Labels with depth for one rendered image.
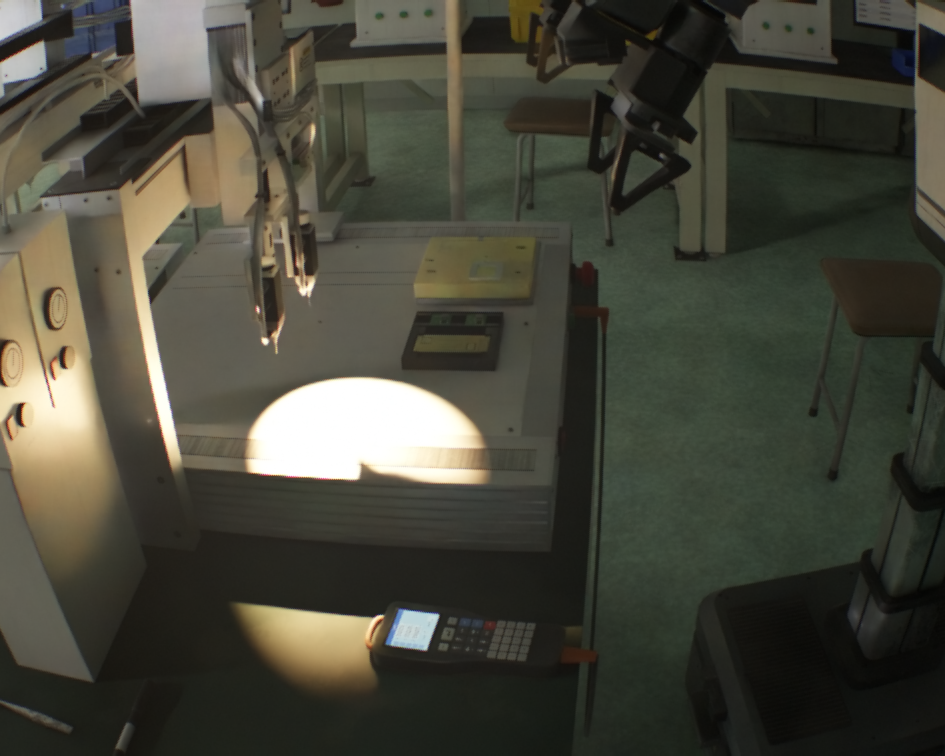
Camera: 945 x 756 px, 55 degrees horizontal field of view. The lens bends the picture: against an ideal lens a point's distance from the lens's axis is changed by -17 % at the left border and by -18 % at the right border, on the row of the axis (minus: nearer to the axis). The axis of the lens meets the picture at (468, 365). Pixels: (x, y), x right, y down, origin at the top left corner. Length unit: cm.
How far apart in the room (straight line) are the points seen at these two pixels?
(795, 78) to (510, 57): 100
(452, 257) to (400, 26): 229
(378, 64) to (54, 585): 280
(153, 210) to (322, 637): 50
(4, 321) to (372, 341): 67
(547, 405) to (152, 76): 63
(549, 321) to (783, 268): 236
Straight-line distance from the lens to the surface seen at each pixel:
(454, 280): 150
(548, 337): 143
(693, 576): 233
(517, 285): 148
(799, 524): 251
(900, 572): 164
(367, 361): 140
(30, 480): 100
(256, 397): 135
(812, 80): 361
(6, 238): 102
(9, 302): 95
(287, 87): 124
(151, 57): 122
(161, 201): 117
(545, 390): 131
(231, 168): 122
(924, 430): 153
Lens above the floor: 154
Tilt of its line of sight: 30 degrees down
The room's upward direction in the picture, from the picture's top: 3 degrees counter-clockwise
